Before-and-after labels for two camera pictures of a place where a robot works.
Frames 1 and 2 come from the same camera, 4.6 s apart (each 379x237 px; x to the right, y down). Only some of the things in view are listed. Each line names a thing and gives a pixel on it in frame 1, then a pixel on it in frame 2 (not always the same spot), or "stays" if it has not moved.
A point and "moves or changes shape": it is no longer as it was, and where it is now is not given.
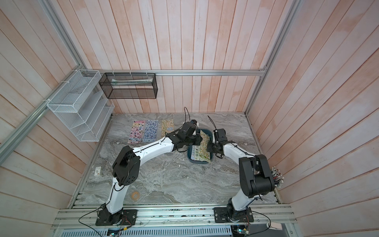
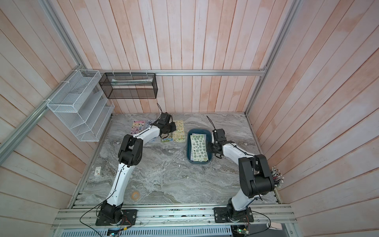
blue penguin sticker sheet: [150, 132] stays
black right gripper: [209, 149] stays
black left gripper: [198, 136] → [173, 128]
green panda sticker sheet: [200, 152] moves or changes shape
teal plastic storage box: [209, 133] stays
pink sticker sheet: [136, 132] stays
